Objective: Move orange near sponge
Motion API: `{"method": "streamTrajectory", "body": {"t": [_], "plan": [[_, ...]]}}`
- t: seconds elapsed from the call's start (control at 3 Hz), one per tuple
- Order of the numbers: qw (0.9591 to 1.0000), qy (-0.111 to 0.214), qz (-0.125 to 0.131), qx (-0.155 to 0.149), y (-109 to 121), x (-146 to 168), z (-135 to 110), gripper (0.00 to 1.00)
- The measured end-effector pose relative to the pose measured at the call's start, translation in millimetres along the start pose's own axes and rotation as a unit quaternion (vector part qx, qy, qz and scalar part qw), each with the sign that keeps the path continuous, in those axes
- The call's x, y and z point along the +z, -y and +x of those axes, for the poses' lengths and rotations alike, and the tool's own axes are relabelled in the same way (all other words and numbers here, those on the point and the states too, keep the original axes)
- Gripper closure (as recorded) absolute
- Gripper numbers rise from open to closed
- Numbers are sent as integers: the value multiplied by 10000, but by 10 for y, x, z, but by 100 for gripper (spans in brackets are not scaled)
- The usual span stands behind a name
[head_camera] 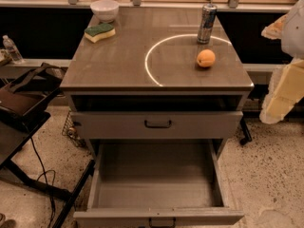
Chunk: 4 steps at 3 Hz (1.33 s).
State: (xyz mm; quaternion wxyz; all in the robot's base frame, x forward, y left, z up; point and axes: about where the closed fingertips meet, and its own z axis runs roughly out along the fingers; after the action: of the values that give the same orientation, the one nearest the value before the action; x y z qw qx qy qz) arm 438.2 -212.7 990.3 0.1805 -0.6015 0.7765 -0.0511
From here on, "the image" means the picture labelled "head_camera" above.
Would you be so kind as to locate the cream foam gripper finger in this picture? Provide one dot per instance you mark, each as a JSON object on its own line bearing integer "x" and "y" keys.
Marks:
{"x": 286, "y": 88}
{"x": 274, "y": 31}

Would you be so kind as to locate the orange fruit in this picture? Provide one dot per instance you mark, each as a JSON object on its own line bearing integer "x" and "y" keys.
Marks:
{"x": 206, "y": 58}

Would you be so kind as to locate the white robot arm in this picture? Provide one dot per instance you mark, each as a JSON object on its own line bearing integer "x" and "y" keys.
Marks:
{"x": 292, "y": 40}

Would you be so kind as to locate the yellow green sponge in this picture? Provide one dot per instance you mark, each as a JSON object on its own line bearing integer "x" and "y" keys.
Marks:
{"x": 99, "y": 32}

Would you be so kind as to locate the silver blue drink can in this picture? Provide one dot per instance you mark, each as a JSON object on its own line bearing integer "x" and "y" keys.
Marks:
{"x": 208, "y": 17}

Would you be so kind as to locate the grey drawer cabinet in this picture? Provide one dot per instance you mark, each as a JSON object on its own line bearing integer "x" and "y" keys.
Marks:
{"x": 149, "y": 65}

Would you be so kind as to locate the white bowl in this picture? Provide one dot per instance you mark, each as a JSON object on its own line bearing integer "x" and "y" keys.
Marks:
{"x": 105, "y": 10}

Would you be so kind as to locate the open bottom drawer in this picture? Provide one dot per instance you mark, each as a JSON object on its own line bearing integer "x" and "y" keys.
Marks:
{"x": 157, "y": 186}

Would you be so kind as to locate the clear plastic water bottle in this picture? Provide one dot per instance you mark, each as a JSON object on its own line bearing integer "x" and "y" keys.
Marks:
{"x": 12, "y": 50}

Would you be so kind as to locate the black side table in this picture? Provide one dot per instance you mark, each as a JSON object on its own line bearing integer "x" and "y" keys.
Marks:
{"x": 48, "y": 156}

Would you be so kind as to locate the middle drawer with handle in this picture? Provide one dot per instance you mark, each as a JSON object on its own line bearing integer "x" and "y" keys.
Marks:
{"x": 156, "y": 126}

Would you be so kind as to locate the wire basket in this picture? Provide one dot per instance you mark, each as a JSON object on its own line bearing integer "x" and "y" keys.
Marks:
{"x": 69, "y": 131}

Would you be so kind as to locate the dark bag with straps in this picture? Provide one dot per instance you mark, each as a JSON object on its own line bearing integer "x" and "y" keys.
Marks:
{"x": 27, "y": 96}

